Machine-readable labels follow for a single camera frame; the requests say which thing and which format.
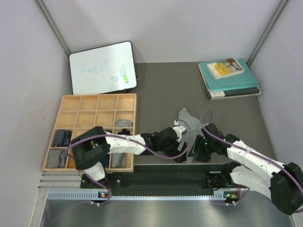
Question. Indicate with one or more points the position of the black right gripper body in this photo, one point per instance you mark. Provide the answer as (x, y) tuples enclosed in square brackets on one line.
[(204, 148)]

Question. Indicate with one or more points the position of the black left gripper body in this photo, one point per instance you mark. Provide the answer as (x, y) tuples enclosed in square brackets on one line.
[(171, 150)]

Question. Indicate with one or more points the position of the grey striped boxer shorts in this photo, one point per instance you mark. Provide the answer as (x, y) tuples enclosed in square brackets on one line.
[(193, 128)]

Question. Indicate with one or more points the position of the light grey underwear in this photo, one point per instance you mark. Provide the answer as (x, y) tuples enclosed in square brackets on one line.
[(123, 123)]

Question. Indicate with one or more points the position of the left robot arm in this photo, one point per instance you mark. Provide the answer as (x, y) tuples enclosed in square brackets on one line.
[(91, 147)]

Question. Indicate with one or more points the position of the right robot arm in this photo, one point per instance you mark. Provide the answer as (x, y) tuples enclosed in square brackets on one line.
[(281, 183)]

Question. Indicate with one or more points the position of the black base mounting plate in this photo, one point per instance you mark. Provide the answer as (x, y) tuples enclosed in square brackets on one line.
[(170, 180)]

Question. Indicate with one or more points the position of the black rolled garment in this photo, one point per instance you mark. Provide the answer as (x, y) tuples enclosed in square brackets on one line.
[(124, 132)]

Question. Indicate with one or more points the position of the grey rolled garment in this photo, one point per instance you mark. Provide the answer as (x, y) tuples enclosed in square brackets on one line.
[(119, 160)]

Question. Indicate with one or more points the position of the wooden compartment tray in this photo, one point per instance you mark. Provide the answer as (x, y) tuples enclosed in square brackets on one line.
[(80, 113)]

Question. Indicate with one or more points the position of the navy rolled garment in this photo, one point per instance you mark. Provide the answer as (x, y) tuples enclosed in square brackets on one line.
[(105, 161)]

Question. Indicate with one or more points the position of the green whiteboard marker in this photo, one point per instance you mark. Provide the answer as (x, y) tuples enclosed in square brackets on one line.
[(124, 74)]

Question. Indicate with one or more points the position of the yellow paperback book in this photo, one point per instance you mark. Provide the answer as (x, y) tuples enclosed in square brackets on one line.
[(225, 68)]

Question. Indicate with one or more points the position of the orange rolled garment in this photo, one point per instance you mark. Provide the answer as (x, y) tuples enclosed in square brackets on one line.
[(70, 163)]

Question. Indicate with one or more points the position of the white whiteboard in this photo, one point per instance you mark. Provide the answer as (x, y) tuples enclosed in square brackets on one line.
[(99, 70)]

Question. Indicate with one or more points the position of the dark blue rolled socks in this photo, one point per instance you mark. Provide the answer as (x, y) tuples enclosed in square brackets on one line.
[(62, 138)]

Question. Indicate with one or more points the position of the grey rolled socks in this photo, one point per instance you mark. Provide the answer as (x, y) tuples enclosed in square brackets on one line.
[(56, 158)]

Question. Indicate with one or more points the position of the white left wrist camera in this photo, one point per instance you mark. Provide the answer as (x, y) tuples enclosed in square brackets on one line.
[(179, 130)]

